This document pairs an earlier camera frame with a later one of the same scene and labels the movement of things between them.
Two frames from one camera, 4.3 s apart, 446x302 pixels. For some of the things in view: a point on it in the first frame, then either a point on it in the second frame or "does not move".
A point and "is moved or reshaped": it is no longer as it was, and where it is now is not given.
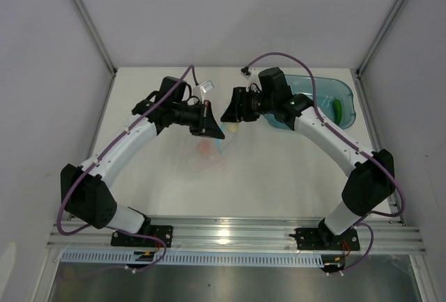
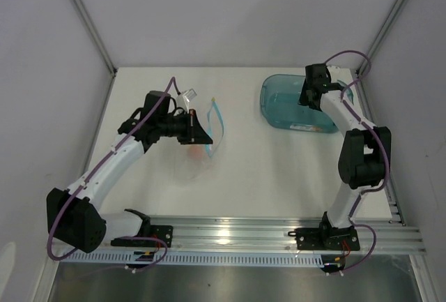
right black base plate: (325, 239) does not move
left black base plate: (126, 240) does not move
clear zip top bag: (214, 159) is moved or reshaped
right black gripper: (239, 101) -> (303, 100)
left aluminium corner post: (86, 18) does not move
